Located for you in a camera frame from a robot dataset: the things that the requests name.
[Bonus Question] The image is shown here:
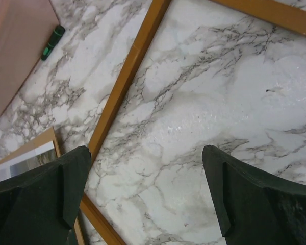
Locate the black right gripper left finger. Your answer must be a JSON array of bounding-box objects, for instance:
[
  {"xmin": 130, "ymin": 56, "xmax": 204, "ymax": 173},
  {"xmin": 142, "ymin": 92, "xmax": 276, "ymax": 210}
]
[{"xmin": 0, "ymin": 146, "xmax": 91, "ymax": 244}]

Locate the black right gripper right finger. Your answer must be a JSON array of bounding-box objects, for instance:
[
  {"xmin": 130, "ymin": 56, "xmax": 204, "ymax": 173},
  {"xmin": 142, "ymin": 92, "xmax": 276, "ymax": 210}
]
[{"xmin": 202, "ymin": 145, "xmax": 306, "ymax": 244}]

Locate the flower field photo print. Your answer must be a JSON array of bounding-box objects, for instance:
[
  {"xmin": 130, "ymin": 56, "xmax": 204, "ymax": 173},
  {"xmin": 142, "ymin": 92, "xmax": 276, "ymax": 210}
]
[{"xmin": 0, "ymin": 141, "xmax": 57, "ymax": 182}]

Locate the brown frame backing board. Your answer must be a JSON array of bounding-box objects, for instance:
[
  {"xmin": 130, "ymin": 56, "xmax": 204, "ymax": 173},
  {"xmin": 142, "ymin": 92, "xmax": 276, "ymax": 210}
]
[{"xmin": 0, "ymin": 127, "xmax": 85, "ymax": 245}]

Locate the brown wooden picture frame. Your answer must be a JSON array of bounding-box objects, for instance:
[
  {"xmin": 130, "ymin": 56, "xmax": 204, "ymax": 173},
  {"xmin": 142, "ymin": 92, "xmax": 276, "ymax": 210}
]
[{"xmin": 80, "ymin": 1, "xmax": 306, "ymax": 244}]

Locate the black green marker pen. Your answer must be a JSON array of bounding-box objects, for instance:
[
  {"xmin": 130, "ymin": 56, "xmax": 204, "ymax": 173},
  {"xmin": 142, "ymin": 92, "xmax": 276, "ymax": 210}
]
[{"xmin": 41, "ymin": 25, "xmax": 65, "ymax": 61}]

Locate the pink plastic storage box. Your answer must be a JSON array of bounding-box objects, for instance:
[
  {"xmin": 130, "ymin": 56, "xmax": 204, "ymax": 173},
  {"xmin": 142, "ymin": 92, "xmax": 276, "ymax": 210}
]
[{"xmin": 0, "ymin": 1, "xmax": 59, "ymax": 116}]

